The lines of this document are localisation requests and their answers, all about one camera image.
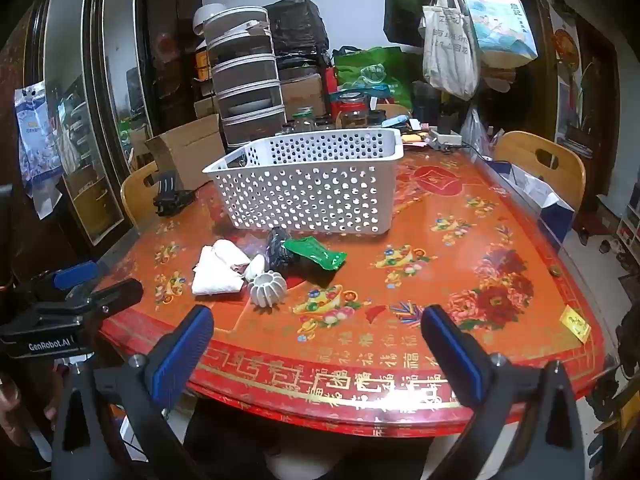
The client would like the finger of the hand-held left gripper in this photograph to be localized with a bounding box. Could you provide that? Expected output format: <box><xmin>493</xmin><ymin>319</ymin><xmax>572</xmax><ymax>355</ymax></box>
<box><xmin>27</xmin><ymin>260</ymin><xmax>108</xmax><ymax>303</ymax></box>
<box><xmin>30</xmin><ymin>278</ymin><xmax>145</xmax><ymax>333</ymax></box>

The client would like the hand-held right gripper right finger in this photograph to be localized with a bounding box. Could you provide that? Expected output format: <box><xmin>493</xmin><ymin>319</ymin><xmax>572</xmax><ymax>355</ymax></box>
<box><xmin>420</xmin><ymin>304</ymin><xmax>586</xmax><ymax>480</ymax></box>

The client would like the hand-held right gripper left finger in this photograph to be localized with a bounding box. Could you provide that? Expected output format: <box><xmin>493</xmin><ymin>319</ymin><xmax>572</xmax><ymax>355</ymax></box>
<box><xmin>50</xmin><ymin>304</ymin><xmax>216</xmax><ymax>480</ymax></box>

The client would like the white cloth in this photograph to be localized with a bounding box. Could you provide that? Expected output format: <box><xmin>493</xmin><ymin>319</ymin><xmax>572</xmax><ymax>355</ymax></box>
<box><xmin>191</xmin><ymin>240</ymin><xmax>251</xmax><ymax>296</ymax></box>

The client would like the white ribbed foam net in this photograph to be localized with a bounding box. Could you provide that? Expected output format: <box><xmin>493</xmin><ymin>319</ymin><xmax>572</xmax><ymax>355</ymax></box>
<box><xmin>248</xmin><ymin>270</ymin><xmax>288</xmax><ymax>308</ymax></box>

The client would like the black drawstring pouch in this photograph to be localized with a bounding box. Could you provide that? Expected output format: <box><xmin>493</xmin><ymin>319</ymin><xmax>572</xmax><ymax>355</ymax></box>
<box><xmin>265</xmin><ymin>227</ymin><xmax>301</xmax><ymax>273</ymax></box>

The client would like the green snack packet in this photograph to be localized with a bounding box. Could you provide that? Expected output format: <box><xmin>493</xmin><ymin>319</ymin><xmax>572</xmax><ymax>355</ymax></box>
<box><xmin>283</xmin><ymin>236</ymin><xmax>348</xmax><ymax>272</ymax></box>

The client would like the white perforated plastic basket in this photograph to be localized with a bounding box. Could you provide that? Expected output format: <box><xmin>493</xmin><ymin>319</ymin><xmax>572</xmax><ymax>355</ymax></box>
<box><xmin>202</xmin><ymin>128</ymin><xmax>405</xmax><ymax>236</ymax></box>

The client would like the person's left hand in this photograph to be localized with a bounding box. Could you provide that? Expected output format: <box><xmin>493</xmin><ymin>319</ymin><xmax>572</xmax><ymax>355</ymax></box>
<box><xmin>0</xmin><ymin>360</ymin><xmax>68</xmax><ymax>441</ymax></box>

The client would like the black folding clamp holder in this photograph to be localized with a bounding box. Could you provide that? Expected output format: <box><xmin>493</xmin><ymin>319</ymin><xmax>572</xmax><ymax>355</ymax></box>
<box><xmin>152</xmin><ymin>170</ymin><xmax>197</xmax><ymax>217</ymax></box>

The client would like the yellow card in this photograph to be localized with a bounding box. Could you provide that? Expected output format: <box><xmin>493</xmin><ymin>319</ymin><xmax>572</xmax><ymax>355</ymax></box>
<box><xmin>559</xmin><ymin>306</ymin><xmax>591</xmax><ymax>343</ymax></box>

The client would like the blue and white plastic packet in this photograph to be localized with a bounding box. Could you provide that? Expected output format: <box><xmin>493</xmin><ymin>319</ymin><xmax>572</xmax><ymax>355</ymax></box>
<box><xmin>14</xmin><ymin>80</ymin><xmax>66</xmax><ymax>218</ymax></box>

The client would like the dark mirrored cabinet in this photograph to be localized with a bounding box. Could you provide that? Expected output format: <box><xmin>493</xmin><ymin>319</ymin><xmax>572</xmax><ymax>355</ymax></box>
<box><xmin>25</xmin><ymin>0</ymin><xmax>206</xmax><ymax>247</ymax></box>

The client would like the open cardboard box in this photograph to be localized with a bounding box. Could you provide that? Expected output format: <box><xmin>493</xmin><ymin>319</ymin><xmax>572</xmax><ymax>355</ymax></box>
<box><xmin>145</xmin><ymin>114</ymin><xmax>227</xmax><ymax>191</ymax></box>

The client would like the blue and white paper bag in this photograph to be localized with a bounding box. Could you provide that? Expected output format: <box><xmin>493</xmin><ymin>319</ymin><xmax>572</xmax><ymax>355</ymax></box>
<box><xmin>487</xmin><ymin>160</ymin><xmax>576</xmax><ymax>252</ymax></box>

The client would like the shelf with colourful boxes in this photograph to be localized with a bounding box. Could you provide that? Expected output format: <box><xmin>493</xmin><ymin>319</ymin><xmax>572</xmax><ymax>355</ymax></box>
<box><xmin>615</xmin><ymin>205</ymin><xmax>640</xmax><ymax>271</ymax></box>

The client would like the clear plastic bag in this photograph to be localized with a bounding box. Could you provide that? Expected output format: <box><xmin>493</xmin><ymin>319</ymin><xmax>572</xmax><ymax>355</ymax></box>
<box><xmin>460</xmin><ymin>105</ymin><xmax>493</xmax><ymax>158</ymax></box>

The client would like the glass jar red lid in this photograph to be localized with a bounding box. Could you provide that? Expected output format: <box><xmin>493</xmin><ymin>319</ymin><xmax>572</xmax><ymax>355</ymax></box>
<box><xmin>339</xmin><ymin>92</ymin><xmax>369</xmax><ymax>130</ymax></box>

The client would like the stack of clear drawers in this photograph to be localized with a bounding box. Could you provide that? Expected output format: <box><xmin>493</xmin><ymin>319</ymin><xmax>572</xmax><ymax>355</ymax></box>
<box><xmin>202</xmin><ymin>6</ymin><xmax>288</xmax><ymax>148</ymax></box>

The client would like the glass jar green lid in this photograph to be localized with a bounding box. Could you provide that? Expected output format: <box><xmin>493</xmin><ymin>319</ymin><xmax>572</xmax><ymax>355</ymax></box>
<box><xmin>292</xmin><ymin>106</ymin><xmax>316</xmax><ymax>133</ymax></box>

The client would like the brown cardboard carton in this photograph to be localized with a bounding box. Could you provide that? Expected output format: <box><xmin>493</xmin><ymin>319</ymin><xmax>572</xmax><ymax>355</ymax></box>
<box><xmin>280</xmin><ymin>74</ymin><xmax>326</xmax><ymax>117</ymax></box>

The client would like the green shopping bag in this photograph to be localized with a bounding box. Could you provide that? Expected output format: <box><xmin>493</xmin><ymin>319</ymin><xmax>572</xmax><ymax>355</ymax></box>
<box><xmin>334</xmin><ymin>46</ymin><xmax>413</xmax><ymax>108</ymax></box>

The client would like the white bowl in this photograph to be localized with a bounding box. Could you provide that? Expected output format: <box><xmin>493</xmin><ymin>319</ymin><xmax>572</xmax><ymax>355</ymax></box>
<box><xmin>193</xmin><ymin>4</ymin><xmax>227</xmax><ymax>36</ymax></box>

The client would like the white canvas tote bag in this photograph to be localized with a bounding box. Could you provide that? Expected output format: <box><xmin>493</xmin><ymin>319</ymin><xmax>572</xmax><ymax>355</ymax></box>
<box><xmin>421</xmin><ymin>0</ymin><xmax>481</xmax><ymax>101</ymax></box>

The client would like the blue printed tote bag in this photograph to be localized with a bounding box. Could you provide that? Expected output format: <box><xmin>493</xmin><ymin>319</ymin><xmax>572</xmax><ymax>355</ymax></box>
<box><xmin>460</xmin><ymin>0</ymin><xmax>540</xmax><ymax>68</ymax></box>

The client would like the black mesh bag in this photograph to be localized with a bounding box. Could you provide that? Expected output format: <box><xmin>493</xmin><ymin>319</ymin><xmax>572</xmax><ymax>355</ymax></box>
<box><xmin>263</xmin><ymin>0</ymin><xmax>331</xmax><ymax>57</ymax></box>

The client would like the wooden chair with handle slot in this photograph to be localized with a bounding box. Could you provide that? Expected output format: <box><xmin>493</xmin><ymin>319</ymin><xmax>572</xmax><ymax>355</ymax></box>
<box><xmin>492</xmin><ymin>131</ymin><xmax>587</xmax><ymax>211</ymax></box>

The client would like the wall poster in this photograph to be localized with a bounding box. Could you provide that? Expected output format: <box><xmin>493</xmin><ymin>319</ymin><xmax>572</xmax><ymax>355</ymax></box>
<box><xmin>547</xmin><ymin>0</ymin><xmax>597</xmax><ymax>157</ymax></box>

